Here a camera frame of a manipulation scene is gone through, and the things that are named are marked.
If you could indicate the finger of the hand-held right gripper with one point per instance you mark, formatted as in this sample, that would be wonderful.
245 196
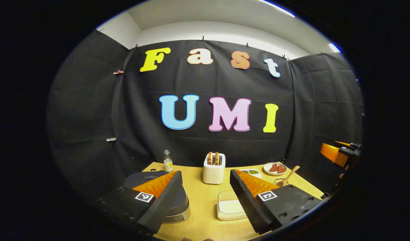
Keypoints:
348 145
332 154

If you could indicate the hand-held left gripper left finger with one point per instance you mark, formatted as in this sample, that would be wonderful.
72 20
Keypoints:
165 204

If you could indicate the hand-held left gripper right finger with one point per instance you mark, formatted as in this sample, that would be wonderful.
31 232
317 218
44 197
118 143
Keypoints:
248 207

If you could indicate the black rice cooker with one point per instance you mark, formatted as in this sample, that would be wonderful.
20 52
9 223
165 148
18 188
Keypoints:
181 204

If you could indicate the white rice container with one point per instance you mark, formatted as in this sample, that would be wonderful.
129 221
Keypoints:
228 206

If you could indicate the wooden spoon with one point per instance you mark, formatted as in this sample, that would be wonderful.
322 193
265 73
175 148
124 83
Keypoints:
290 175

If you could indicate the white divided bean dish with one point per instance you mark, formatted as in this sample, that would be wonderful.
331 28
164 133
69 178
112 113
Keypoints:
253 172

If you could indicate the glass bottle yellow label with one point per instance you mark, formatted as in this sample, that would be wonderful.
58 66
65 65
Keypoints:
168 164

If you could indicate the white round plate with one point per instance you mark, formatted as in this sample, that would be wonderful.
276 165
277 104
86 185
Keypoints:
267 170

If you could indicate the red meat piece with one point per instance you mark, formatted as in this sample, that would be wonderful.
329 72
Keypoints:
274 168
282 169

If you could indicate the white toaster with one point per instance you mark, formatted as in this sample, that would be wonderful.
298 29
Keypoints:
213 174

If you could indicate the toast bread slice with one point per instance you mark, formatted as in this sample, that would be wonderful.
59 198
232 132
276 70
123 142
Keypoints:
210 158
216 158

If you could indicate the silver clip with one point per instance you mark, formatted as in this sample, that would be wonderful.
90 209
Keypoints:
111 139

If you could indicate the ceiling light strip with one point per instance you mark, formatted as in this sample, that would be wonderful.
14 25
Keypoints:
334 47
277 8

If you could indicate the black backdrop cloth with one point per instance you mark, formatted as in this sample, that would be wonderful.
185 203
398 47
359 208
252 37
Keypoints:
208 80

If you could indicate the copper clip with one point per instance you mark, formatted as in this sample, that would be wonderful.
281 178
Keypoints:
118 72

